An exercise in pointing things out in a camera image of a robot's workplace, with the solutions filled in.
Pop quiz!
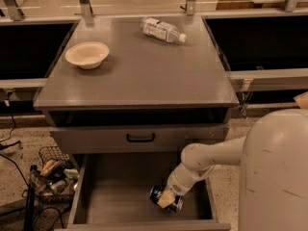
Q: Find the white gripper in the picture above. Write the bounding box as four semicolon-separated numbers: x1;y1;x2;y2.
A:
157;173;190;209

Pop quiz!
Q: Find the blue pepsi can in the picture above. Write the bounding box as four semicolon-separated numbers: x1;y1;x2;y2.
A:
149;186;183;213

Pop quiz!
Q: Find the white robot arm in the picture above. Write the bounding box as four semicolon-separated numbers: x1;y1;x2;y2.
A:
158;109;308;231

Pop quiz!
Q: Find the open grey middle drawer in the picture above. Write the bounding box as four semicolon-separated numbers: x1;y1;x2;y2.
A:
58;151;231;231

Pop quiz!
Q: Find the closed grey top drawer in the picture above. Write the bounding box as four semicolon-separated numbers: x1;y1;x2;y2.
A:
51;124;228;154

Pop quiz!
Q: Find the grey drawer cabinet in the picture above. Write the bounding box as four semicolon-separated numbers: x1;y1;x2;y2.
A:
35;16;238;231

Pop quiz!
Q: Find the white paper bowl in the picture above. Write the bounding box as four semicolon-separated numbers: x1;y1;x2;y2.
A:
65;41;110;69

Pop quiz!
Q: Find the clear plastic water bottle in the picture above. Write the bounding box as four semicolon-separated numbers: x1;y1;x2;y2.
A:
141;17;187;43

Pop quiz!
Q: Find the black drawer handle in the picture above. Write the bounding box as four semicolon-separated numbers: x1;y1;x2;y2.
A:
126;133;156;143

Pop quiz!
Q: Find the wire basket of items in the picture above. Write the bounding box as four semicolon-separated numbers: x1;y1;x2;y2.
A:
29;146;79;202

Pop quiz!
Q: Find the black stand post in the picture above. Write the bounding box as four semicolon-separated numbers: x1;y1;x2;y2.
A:
23;184;35;231

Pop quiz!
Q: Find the black floor cable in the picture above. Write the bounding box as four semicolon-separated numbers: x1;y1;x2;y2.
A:
0;91;30;188

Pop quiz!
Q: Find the metal railing frame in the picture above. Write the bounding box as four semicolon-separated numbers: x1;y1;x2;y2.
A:
1;0;307;97

